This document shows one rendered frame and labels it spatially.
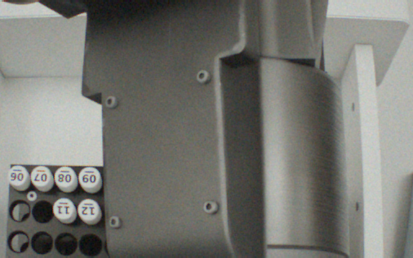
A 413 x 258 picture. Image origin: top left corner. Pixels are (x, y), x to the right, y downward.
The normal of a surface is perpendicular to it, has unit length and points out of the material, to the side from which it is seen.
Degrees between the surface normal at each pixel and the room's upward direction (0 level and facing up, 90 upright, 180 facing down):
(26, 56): 90
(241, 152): 58
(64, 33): 90
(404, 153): 0
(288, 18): 4
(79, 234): 0
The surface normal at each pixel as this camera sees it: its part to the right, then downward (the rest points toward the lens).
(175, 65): -0.54, -0.29
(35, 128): 0.00, -0.32
